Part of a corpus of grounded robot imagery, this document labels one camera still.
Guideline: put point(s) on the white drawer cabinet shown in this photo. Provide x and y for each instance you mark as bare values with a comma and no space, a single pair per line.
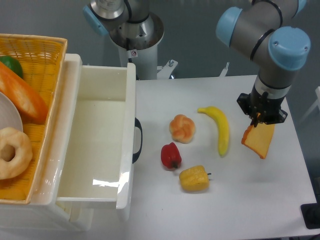
44,212

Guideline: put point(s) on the orange baguette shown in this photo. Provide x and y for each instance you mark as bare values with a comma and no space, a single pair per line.
28,102

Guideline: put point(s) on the yellow banana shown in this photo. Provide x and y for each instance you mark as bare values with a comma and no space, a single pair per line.
222,125

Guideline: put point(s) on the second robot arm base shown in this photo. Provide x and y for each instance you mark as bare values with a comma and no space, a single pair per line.
129,23

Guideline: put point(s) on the white plate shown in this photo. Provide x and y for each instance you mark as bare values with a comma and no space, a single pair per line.
9,115

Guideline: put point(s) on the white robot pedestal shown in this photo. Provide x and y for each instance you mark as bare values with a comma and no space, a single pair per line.
146,63

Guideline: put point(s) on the knotted bread roll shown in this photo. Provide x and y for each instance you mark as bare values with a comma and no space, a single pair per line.
182,129

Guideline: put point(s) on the black drawer handle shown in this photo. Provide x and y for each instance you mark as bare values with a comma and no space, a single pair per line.
138,140

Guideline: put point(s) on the orange bread slice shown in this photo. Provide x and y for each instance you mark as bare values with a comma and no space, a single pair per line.
258,138

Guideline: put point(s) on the open upper white drawer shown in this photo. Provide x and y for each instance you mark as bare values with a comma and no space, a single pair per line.
98,166

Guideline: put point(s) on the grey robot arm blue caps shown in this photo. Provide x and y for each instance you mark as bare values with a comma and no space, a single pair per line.
262,34

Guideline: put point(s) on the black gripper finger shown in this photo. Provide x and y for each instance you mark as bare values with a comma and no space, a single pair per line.
255,116

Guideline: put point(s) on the yellow woven basket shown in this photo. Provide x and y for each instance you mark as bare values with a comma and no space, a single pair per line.
41,58

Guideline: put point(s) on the white chair frame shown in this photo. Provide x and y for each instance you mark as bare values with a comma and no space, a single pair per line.
314,107

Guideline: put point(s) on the black object at table edge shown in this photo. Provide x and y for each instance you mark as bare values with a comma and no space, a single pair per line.
311,215

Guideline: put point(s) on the green pepper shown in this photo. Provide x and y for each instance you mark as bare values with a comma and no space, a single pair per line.
13,64

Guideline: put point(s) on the beige bagel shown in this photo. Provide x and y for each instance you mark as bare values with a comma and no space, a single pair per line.
15,152

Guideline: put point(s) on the yellow bell pepper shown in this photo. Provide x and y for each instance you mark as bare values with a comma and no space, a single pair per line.
194,179

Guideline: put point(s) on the red bell pepper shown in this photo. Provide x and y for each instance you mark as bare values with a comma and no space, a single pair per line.
170,156

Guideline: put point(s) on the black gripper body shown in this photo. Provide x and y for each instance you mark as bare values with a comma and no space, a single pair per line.
271,112

